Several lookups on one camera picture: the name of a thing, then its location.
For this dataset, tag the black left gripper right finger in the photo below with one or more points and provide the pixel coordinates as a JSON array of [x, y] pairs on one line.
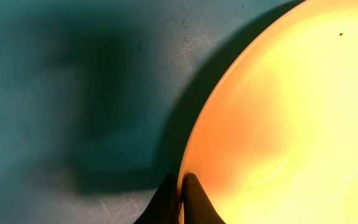
[[198, 209]]

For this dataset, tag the blue plastic tray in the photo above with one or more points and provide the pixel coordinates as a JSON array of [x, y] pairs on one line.
[[98, 98]]

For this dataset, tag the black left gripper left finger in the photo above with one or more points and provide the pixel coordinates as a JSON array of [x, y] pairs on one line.
[[163, 207]]

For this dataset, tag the yellow-green plate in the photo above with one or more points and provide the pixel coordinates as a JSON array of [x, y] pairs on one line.
[[277, 139]]

